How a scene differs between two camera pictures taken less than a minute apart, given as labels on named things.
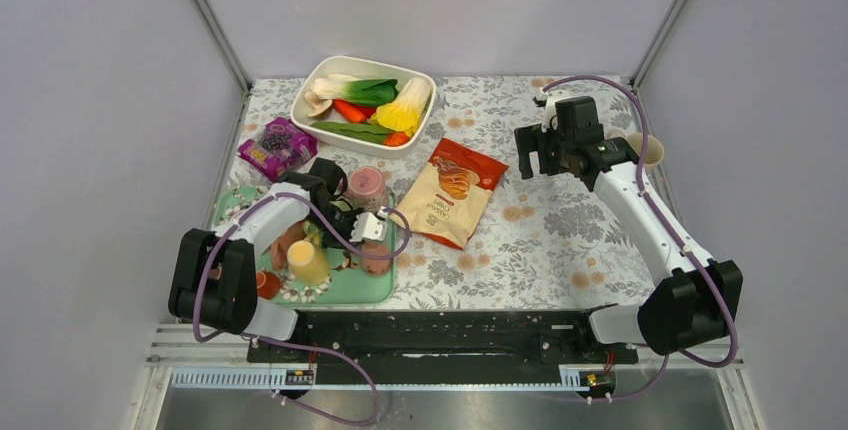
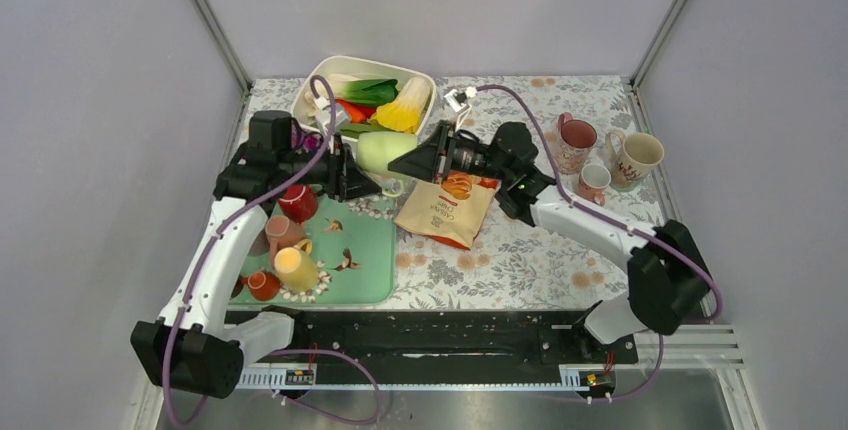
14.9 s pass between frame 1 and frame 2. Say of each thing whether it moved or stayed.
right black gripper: moved
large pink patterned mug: moved
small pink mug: moved
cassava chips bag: stayed
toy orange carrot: stayed
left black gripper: moved
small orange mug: stayed
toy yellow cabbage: stayed
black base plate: stayed
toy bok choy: stayed
